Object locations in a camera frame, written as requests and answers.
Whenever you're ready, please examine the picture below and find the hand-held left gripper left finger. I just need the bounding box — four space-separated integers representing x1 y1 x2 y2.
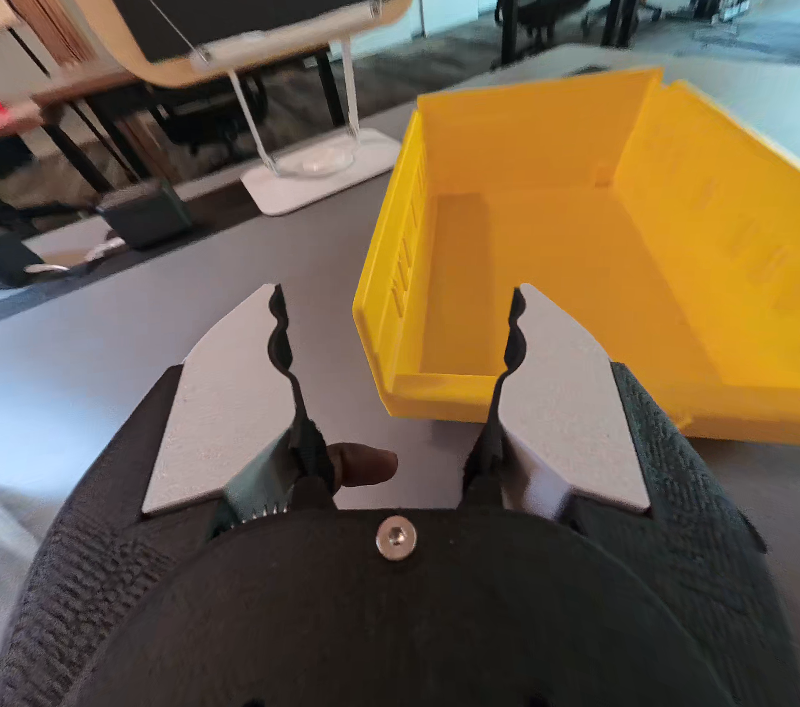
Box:
141 283 316 520

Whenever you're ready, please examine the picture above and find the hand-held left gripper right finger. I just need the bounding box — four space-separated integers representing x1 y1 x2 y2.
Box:
484 283 653 525

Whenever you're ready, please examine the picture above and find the yellow plastic bin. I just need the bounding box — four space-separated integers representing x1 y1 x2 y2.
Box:
352 68 800 446

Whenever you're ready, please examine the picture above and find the grey desk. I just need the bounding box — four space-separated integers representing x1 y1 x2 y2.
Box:
0 43 800 539

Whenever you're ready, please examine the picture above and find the person's left hand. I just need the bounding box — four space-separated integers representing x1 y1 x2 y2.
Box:
328 443 400 488

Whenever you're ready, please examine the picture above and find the black cube device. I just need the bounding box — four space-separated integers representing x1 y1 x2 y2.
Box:
0 232 31 290
97 181 193 251

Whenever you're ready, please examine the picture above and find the white cable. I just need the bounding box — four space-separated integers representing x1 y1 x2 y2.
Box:
25 237 126 278

